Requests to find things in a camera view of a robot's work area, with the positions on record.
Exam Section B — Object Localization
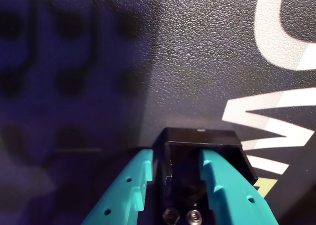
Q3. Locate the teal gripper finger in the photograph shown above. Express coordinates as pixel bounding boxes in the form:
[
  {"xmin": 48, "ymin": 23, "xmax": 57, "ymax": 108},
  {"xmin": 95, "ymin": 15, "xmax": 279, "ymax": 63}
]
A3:
[
  {"xmin": 199, "ymin": 150, "xmax": 275, "ymax": 225},
  {"xmin": 81, "ymin": 148, "xmax": 154, "ymax": 225}
]

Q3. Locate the black WOWROBO printed mat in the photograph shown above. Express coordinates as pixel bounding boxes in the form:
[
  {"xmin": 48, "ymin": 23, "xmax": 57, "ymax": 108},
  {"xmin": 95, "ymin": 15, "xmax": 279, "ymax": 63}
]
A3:
[{"xmin": 0, "ymin": 0, "xmax": 316, "ymax": 225}]

